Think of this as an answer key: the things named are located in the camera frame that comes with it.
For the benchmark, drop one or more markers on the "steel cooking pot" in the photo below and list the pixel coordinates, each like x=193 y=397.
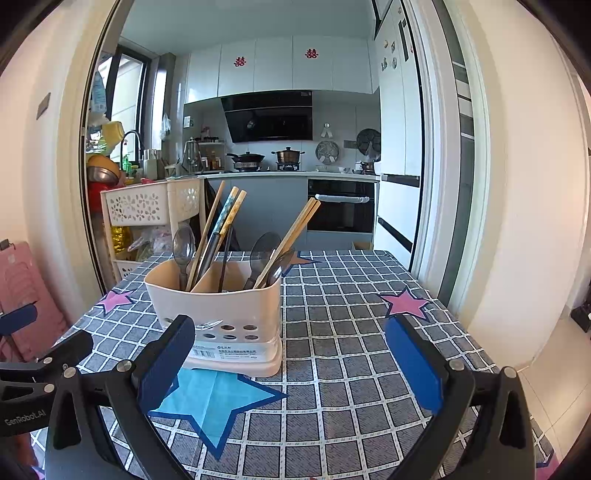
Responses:
x=287 y=157

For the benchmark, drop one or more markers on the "red paper cutout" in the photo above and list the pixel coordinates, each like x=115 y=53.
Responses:
x=311 y=53
x=239 y=62

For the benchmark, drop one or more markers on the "white refrigerator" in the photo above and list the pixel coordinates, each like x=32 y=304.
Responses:
x=397 y=138

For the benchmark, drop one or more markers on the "blue printed bag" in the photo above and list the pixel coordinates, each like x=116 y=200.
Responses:
x=98 y=92

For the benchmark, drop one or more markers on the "black kitchen faucet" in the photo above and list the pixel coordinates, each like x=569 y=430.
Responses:
x=131 y=134

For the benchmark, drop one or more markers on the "white spice rack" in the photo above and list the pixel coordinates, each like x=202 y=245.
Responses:
x=213 y=154

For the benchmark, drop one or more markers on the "yellow basin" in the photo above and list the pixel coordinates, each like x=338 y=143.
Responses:
x=101 y=162

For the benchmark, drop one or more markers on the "yellow oil bottle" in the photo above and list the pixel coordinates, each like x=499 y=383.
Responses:
x=121 y=240

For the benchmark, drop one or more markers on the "white utensil canister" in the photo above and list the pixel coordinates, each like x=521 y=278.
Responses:
x=148 y=164

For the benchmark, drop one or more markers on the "silver round steamer rack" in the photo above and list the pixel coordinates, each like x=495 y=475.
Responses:
x=327 y=151

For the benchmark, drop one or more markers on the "dark round wall rack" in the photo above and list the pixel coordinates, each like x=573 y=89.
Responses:
x=369 y=141

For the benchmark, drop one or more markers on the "grey kitchen base cabinet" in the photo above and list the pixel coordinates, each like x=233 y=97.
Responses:
x=272 y=203

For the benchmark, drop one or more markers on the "white plastic utensil holder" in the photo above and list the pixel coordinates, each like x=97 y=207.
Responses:
x=240 y=309

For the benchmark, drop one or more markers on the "small steel pot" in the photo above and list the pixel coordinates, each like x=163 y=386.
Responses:
x=367 y=166

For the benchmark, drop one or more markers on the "grey checked star tablecloth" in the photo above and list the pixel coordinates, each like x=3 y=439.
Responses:
x=351 y=332

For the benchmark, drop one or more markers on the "kitchen window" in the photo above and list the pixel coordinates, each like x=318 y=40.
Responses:
x=129 y=92

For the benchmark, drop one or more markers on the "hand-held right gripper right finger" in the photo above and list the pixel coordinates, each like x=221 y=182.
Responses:
x=413 y=364

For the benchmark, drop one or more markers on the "sliding glass door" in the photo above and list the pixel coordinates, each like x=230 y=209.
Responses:
x=461 y=161

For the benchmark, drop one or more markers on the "yellow plastic bag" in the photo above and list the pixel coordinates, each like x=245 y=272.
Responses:
x=113 y=131

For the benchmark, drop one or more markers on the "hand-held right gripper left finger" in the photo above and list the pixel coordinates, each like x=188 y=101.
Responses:
x=166 y=364

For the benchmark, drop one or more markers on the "steel basin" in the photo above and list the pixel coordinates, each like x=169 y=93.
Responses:
x=104 y=175

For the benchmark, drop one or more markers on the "dark wall switch plate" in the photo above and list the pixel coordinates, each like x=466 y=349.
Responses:
x=44 y=106

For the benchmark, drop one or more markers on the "person's left forearm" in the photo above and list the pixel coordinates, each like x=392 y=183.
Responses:
x=18 y=457

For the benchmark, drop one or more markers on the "black range hood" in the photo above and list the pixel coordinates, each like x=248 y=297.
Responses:
x=268 y=117

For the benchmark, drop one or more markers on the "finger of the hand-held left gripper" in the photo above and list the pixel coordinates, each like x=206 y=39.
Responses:
x=18 y=319
x=74 y=348

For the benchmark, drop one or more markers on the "green dish soap bottle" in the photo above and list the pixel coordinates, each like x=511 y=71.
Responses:
x=125 y=164

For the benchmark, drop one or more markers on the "plastic bag of vegetables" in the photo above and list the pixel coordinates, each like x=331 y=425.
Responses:
x=152 y=240

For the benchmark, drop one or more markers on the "black built-in oven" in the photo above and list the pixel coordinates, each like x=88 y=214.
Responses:
x=341 y=214

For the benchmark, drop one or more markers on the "red plastic basin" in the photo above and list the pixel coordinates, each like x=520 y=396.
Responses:
x=94 y=194

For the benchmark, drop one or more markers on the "black wok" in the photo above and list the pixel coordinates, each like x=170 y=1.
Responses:
x=247 y=159

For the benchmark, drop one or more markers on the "glass kettle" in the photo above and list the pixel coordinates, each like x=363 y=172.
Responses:
x=192 y=157

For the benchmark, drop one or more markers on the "white plastic storage cart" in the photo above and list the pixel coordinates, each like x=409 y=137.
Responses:
x=138 y=203

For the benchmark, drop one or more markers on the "white upper kitchen cabinets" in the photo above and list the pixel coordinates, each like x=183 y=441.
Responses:
x=272 y=64

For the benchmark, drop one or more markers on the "group of fridge magnets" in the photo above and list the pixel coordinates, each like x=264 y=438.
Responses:
x=388 y=55

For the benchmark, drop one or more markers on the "shiny grey spoon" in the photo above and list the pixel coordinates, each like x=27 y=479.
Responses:
x=282 y=265
x=183 y=247
x=265 y=249

